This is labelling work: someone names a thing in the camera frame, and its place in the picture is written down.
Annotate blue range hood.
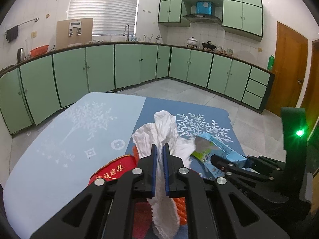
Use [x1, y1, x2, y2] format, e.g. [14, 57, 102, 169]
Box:
[182, 0, 223, 25]

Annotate steel electric kettle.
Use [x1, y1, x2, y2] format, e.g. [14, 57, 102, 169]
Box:
[17, 48, 26, 64]

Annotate green upper kitchen cabinets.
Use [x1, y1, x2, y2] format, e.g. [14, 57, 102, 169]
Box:
[158, 0, 263, 42]

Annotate green bottle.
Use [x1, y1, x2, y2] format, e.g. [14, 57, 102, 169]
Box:
[267, 55, 274, 71]

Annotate green lower kitchen cabinets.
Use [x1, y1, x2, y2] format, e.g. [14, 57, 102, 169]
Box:
[1, 43, 275, 134]

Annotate green kitchen cabinets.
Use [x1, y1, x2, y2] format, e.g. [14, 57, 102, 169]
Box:
[1, 43, 275, 134]
[158, 0, 263, 42]

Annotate dark red sponge piece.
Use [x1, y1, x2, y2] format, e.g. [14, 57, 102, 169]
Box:
[132, 202, 152, 239]

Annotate light blue tissue box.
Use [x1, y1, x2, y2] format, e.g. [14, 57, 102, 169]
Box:
[192, 133, 247, 180]

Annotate blue tree-print tablecloth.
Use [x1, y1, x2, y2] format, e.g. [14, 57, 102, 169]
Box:
[3, 92, 244, 238]

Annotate red paper cup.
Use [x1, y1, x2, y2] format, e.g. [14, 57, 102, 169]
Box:
[88, 155, 138, 185]

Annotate chrome kitchen faucet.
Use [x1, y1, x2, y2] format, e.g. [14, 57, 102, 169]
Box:
[123, 24, 130, 42]

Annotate black wok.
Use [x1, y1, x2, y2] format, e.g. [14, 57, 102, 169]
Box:
[202, 41, 216, 51]

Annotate white plastic bag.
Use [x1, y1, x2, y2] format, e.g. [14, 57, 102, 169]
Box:
[132, 110, 195, 238]

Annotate white window blind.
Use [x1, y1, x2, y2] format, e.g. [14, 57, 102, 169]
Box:
[67, 0, 138, 36]

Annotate dark hanging towel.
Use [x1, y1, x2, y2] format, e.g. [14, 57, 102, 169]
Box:
[6, 25, 19, 43]

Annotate white cooking pot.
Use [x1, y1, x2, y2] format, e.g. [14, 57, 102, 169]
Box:
[187, 37, 198, 48]

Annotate brown water purifier box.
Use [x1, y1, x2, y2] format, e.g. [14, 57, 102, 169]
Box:
[56, 18, 93, 50]

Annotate red plastic mesh bag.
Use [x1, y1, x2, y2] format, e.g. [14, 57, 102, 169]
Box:
[132, 146, 187, 225]

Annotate red plastic basin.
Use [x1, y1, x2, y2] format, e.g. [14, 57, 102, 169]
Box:
[30, 45, 49, 58]

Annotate wooden door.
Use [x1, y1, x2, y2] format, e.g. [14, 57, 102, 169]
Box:
[300, 39, 319, 120]
[266, 22, 308, 116]

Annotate metal towel bar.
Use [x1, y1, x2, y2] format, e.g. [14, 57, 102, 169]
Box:
[4, 17, 39, 34]

